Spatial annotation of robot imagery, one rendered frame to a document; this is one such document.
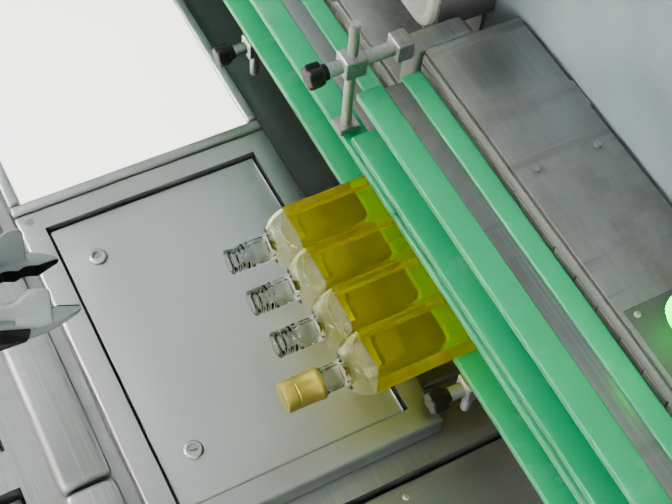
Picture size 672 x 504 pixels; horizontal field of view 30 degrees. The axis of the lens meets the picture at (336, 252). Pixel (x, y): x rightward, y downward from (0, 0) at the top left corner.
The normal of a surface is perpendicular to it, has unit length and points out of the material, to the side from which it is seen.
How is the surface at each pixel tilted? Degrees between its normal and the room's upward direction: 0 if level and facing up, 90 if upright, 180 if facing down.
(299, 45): 90
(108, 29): 90
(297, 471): 90
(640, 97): 0
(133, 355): 90
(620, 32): 0
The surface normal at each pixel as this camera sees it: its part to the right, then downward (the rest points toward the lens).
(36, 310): 0.32, 0.75
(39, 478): 0.06, -0.55
